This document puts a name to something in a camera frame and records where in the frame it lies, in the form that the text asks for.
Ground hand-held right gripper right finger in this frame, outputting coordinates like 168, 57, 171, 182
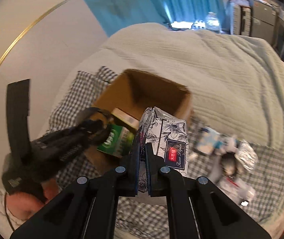
144, 144, 272, 239

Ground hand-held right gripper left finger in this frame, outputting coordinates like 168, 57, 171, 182
9, 142, 141, 239

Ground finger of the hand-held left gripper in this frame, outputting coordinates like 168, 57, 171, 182
76, 107, 113, 130
81, 121, 112, 145

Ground green box white print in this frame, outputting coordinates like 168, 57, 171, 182
96, 124, 135, 158

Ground floral white tissue packet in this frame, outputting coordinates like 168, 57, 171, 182
132, 107, 189, 192

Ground brown cardboard box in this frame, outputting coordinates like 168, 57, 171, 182
86, 68, 193, 177

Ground white sleeved left forearm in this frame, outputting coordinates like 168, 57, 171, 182
0, 189, 28, 237

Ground person's left hand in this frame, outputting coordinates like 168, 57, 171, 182
5, 179, 60, 222

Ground grey checked cloth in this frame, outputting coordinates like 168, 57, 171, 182
48, 66, 284, 239

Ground blue and white packet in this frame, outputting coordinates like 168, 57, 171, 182
193, 126, 237, 156

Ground small clear plastic packet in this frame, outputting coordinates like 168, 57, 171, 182
217, 172, 256, 207

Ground silver foil packet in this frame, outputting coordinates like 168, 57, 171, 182
234, 139, 258, 172

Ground blue curtain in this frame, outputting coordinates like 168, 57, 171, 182
67, 0, 228, 36

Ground light green knitted blanket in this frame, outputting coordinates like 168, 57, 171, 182
57, 22, 284, 205

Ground clear water bottle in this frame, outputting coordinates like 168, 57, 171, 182
204, 12, 221, 33

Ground white suitcase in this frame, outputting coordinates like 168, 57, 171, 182
228, 1, 252, 36

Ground grey drawer cabinets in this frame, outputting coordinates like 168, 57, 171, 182
249, 1, 278, 44

